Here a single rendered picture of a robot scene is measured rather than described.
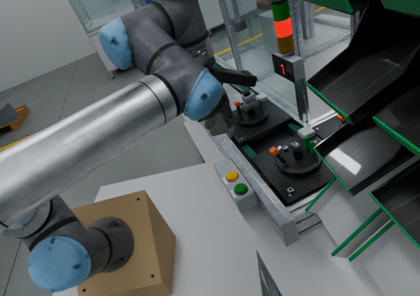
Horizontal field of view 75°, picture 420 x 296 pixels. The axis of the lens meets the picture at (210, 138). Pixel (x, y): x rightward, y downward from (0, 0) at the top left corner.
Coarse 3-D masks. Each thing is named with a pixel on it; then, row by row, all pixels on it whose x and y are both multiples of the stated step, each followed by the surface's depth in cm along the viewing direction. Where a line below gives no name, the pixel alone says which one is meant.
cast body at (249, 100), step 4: (244, 92) 110; (248, 92) 109; (252, 92) 110; (244, 96) 110; (248, 96) 109; (252, 96) 109; (244, 100) 110; (248, 100) 110; (252, 100) 110; (256, 100) 111; (244, 104) 111; (248, 104) 111; (252, 104) 111; (256, 104) 112; (244, 108) 111; (248, 108) 112; (252, 108) 112
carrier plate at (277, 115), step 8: (264, 104) 122; (272, 104) 120; (232, 112) 125; (272, 112) 116; (280, 112) 114; (272, 120) 111; (280, 120) 110; (288, 120) 109; (240, 128) 114; (248, 128) 112; (256, 128) 111; (264, 128) 109; (272, 128) 108; (232, 136) 113; (240, 136) 110; (248, 136) 108; (256, 136) 107; (240, 144) 107
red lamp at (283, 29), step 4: (284, 20) 82; (288, 20) 82; (276, 24) 84; (280, 24) 83; (284, 24) 83; (288, 24) 83; (276, 28) 85; (280, 28) 84; (284, 28) 83; (288, 28) 84; (276, 32) 86; (280, 32) 85; (284, 32) 84; (288, 32) 84; (276, 36) 87; (280, 36) 85; (284, 36) 85
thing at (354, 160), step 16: (416, 80) 53; (352, 128) 57; (368, 128) 55; (320, 144) 58; (336, 144) 58; (352, 144) 55; (368, 144) 53; (384, 144) 51; (400, 144) 49; (336, 160) 56; (352, 160) 53; (368, 160) 51; (384, 160) 49; (400, 160) 46; (336, 176) 51; (352, 176) 51; (368, 176) 47; (352, 192) 49
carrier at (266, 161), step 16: (304, 128) 98; (288, 144) 97; (304, 144) 89; (256, 160) 96; (272, 160) 94; (288, 160) 89; (304, 160) 86; (320, 160) 85; (272, 176) 88; (288, 176) 86; (304, 176) 84; (320, 176) 82; (304, 192) 80
